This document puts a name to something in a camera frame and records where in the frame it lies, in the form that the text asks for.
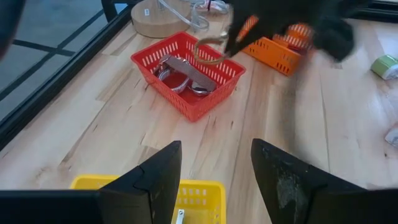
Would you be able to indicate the white shade wooden base lamp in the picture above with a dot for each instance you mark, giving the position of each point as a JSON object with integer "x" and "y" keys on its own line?
{"x": 155, "y": 21}

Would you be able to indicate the red plastic basket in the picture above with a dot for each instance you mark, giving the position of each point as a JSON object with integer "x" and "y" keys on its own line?
{"x": 189, "y": 109}

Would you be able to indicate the green white power adapter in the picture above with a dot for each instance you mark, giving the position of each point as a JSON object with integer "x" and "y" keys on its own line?
{"x": 385, "y": 67}

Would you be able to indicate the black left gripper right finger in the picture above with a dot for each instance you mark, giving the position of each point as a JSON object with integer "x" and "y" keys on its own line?
{"x": 286, "y": 186}

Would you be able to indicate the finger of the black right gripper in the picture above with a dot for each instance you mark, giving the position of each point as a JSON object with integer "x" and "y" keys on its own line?
{"x": 258, "y": 34}
{"x": 241, "y": 15}

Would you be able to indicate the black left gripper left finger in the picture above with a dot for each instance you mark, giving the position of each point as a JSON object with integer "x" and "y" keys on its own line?
{"x": 149, "y": 189}

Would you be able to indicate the yellow plastic basket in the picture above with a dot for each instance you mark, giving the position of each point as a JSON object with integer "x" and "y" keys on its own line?
{"x": 199, "y": 193}

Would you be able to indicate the orange plastic basket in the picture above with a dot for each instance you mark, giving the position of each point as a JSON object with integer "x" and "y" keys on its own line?
{"x": 273, "y": 56}

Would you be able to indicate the pink white power adapter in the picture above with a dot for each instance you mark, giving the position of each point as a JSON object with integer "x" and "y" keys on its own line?
{"x": 393, "y": 137}

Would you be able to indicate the gold band wristwatch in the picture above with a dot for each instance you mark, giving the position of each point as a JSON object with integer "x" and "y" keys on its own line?
{"x": 205, "y": 60}

